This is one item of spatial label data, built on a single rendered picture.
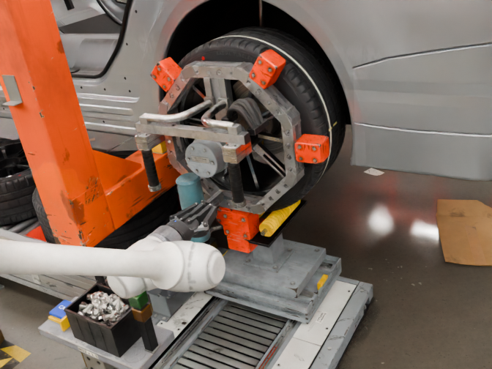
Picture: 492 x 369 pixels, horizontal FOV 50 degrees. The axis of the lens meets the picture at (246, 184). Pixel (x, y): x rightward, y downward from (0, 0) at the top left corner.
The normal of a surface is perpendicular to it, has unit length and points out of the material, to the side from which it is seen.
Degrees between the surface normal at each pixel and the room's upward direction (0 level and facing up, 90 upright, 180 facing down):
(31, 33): 90
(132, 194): 90
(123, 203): 90
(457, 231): 1
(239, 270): 0
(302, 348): 0
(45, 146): 90
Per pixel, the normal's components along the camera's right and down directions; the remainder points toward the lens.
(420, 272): -0.12, -0.88
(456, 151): -0.50, 0.46
